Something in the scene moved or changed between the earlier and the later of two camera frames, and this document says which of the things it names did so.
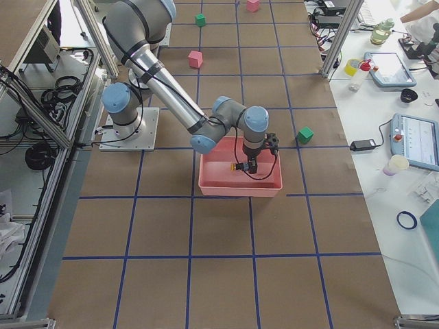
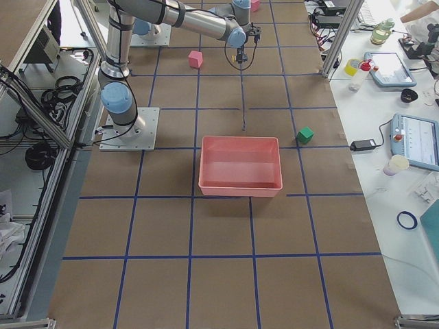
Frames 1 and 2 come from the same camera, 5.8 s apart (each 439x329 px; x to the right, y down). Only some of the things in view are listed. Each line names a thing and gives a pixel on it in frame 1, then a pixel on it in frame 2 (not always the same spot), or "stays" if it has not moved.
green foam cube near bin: x=304 y=135 stays
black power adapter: x=362 y=144 stays
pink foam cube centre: x=195 y=58 stays
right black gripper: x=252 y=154 to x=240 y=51
